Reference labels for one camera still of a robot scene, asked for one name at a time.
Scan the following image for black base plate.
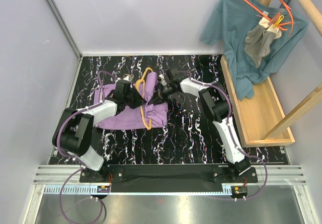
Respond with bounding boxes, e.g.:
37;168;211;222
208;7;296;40
79;164;258;194

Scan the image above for purple trousers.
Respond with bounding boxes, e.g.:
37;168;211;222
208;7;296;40
97;72;168;130

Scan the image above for aluminium frame rail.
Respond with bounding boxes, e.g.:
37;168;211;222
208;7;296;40
45;0;82;59

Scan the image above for yellow plastic hanger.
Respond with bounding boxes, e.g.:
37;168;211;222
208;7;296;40
135;67;153;130

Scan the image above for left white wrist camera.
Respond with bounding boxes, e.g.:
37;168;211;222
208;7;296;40
122;74;133;83

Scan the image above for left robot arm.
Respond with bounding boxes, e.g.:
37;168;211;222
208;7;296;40
52;80;146;182

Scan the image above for teal t-shirt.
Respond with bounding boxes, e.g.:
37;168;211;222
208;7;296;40
201;0;308;100

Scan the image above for grey beige cloth bag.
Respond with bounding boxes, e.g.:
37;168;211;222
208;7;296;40
245;18;282;68

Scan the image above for wooden clothes rack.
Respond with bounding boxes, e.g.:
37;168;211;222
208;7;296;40
220;0;322;148

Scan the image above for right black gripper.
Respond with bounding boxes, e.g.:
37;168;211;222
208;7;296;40
147;83;175;107

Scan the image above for yellow clothes peg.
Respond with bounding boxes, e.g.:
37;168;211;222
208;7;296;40
273;15;284;28

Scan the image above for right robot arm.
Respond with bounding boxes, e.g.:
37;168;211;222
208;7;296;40
149;68;251;182

